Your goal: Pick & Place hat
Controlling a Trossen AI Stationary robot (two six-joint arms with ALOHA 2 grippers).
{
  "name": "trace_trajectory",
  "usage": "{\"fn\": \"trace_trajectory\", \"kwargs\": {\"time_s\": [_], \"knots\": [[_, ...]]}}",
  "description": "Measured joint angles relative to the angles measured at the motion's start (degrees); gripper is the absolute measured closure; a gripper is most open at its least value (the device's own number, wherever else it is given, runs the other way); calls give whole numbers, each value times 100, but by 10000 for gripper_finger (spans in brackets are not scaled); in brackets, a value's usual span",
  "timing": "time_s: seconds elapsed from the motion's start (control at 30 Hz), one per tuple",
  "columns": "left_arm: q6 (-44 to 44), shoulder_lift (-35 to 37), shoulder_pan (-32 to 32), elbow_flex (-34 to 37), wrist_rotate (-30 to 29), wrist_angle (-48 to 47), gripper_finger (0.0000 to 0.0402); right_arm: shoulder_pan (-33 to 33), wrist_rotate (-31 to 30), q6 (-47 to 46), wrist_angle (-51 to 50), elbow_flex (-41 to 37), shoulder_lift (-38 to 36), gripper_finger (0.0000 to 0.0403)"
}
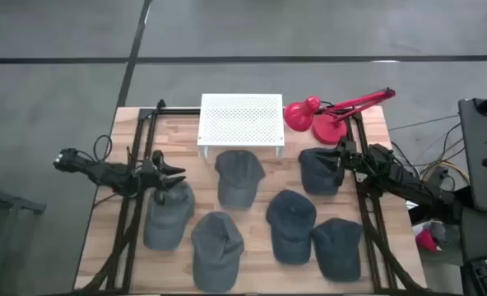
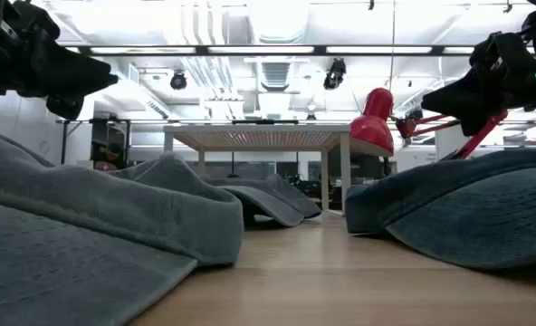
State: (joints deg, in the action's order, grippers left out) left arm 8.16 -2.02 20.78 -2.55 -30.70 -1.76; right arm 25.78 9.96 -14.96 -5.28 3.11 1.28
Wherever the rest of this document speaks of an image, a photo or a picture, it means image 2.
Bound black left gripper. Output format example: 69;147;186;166
0;26;120;121

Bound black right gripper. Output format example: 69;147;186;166
420;60;536;138

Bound grey towel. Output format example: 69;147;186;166
0;126;245;326
344;148;536;272

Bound grey baseball cap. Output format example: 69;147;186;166
203;173;322;228

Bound person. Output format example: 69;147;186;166
93;142;127;172

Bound white ceiling light strip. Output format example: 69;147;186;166
90;46;196;54
325;45;433;54
207;45;315;54

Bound red desk lamp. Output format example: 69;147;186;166
349;87;510;160

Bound black ceiling spotlight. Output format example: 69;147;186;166
169;70;188;91
322;57;348;91

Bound white perforated metal shelf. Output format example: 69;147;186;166
162;124;353;217

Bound ceiling air vent grille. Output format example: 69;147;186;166
259;61;292;91

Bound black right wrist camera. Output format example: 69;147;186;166
469;30;530;69

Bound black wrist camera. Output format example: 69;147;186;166
9;0;62;42
469;30;530;69

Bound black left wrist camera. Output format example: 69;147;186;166
9;0;62;42

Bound round ceiling air duct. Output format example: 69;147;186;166
248;0;310;45

